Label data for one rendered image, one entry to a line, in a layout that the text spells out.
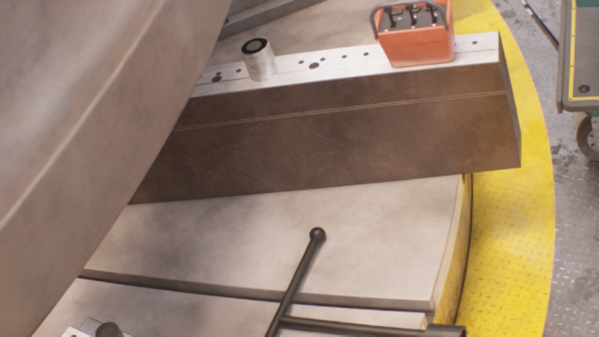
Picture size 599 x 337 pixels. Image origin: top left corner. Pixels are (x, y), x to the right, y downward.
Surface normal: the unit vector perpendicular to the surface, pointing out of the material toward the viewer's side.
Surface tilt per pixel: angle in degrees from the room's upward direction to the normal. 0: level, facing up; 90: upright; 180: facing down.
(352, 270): 0
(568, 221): 0
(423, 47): 97
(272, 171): 90
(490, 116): 90
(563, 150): 0
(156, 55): 90
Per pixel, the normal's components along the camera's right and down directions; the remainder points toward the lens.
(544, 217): -0.28, -0.72
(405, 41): -0.12, 0.76
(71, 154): 0.86, 0.10
